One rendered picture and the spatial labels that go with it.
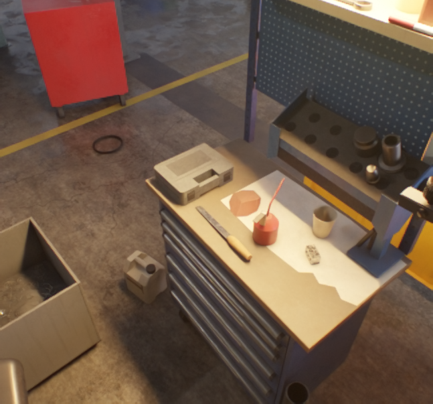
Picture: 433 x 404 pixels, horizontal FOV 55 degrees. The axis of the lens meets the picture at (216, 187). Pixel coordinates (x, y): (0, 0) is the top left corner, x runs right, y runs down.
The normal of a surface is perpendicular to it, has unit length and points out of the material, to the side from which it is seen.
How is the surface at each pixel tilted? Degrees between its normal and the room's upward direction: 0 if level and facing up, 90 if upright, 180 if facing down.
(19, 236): 90
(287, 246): 0
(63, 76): 90
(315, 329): 0
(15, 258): 90
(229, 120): 0
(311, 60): 90
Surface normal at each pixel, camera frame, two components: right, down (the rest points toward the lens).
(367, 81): -0.80, 0.40
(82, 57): 0.38, 0.62
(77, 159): 0.00, -0.74
